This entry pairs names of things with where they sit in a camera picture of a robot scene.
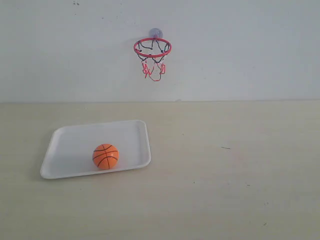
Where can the white rectangular plastic tray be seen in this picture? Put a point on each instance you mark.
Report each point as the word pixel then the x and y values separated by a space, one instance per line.
pixel 70 150

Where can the clear suction cup mount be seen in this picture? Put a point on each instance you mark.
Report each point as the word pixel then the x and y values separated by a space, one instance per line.
pixel 155 33

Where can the red mini basketball hoop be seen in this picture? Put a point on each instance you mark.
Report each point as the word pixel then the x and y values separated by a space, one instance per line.
pixel 152 52

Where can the small orange toy basketball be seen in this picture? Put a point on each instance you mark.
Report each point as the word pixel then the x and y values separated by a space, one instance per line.
pixel 105 156

